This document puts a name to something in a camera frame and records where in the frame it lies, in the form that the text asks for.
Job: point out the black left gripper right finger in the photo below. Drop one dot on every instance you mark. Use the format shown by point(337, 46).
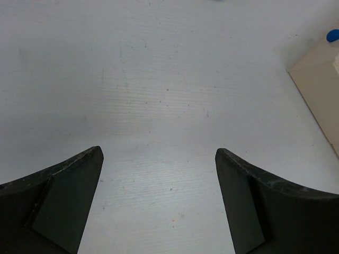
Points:
point(269, 214)

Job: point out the blue chunky highlighter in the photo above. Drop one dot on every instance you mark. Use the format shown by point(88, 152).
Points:
point(332, 36)

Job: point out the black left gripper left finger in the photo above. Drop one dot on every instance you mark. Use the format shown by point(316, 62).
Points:
point(47, 211)

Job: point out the cream wooden divided tray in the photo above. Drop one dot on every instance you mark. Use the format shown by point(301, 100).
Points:
point(316, 77)

